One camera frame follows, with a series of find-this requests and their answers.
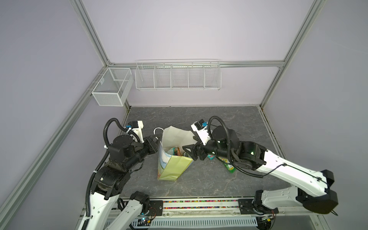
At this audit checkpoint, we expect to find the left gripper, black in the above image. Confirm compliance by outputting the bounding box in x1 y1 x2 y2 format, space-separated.
125 133 162 170

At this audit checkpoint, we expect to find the paper bag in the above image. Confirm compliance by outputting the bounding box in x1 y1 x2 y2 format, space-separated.
157 126 196 181

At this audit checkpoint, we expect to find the yellow green Fox's bag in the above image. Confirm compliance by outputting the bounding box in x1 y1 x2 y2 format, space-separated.
223 163 236 173

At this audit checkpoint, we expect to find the teal white candy bag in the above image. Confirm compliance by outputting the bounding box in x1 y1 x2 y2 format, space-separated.
166 147 181 156

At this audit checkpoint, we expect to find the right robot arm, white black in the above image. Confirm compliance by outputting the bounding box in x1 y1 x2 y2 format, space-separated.
182 116 338 215

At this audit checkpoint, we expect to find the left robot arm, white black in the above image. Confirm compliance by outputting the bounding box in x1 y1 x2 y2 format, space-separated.
78 118 159 230

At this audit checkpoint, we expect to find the white mesh basket, small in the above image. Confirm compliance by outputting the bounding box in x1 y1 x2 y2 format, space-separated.
92 68 134 107

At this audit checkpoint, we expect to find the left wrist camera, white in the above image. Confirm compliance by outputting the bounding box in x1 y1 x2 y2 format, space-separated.
125 120 144 143

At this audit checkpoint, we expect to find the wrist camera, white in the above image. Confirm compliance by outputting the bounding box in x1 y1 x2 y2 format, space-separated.
191 119 211 146
125 120 144 143

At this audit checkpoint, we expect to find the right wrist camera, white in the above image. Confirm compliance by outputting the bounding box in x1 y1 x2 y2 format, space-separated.
191 119 211 146

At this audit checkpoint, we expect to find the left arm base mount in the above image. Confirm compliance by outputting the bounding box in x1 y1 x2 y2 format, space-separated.
139 200 163 216

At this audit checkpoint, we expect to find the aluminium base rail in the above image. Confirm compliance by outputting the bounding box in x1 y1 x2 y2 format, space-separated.
76 196 317 220

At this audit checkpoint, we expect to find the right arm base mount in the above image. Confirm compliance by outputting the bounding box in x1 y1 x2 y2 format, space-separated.
238 198 279 215

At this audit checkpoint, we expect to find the white wire basket, long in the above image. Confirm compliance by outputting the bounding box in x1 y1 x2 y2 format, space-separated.
135 59 222 91

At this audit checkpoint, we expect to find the white vented cable duct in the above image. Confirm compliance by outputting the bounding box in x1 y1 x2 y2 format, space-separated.
131 217 258 229

